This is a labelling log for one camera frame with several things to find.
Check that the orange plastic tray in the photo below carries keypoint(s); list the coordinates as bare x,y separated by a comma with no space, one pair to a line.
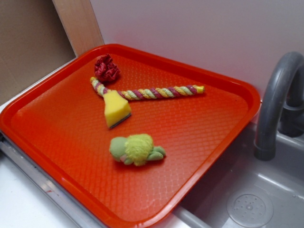
60,125

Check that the grey toy faucet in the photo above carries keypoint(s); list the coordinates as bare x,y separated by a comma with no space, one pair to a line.
282,109

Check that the yellow sponge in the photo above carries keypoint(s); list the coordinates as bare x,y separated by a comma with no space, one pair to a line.
117,109

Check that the wooden post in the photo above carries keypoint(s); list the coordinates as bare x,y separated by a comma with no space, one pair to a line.
80,24

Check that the grey plastic sink basin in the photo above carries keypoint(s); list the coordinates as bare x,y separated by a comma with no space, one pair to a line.
240,191

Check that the red crumpled fabric ball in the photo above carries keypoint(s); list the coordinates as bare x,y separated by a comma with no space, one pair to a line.
105,69

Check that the green plush animal toy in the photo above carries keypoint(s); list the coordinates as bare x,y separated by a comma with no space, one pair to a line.
136,149

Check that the multicolour twisted rope toy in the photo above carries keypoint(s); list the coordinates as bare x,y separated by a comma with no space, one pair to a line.
161,93

